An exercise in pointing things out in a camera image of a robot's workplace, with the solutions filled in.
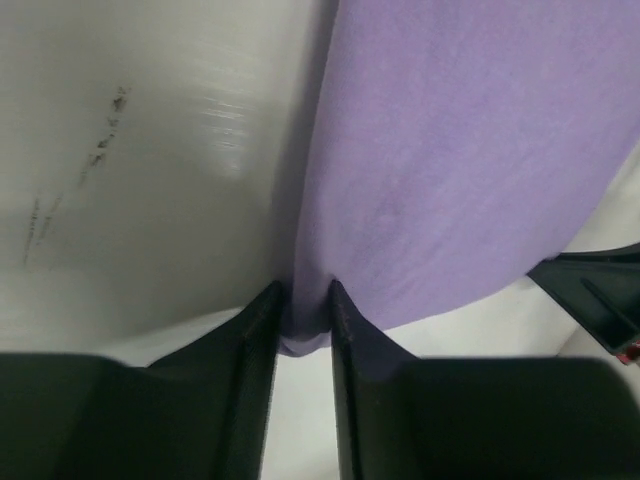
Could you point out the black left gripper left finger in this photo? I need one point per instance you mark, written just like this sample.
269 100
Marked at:
197 413

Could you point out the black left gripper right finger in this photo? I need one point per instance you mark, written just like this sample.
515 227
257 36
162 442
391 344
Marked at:
404 417

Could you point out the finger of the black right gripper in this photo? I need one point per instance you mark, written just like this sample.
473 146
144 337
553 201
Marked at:
600 291

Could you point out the purple t shirt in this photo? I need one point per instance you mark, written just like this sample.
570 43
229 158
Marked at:
456 145

